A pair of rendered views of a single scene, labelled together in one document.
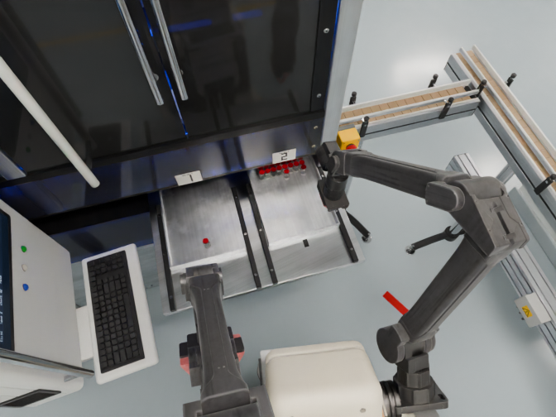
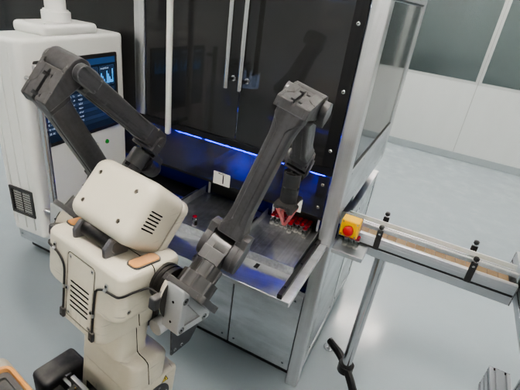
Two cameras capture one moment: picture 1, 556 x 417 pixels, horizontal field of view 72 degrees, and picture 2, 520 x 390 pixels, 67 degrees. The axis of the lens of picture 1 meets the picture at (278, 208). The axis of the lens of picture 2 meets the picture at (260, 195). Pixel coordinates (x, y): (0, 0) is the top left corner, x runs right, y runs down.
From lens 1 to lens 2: 0.96 m
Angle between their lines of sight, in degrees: 42
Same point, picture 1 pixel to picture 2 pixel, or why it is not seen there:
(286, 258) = not seen: hidden behind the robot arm
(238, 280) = (187, 250)
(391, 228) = not seen: outside the picture
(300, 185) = (293, 241)
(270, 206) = (258, 236)
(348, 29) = (359, 97)
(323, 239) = (271, 272)
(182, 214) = (200, 206)
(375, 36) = not seen: hidden behind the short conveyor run
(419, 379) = (200, 262)
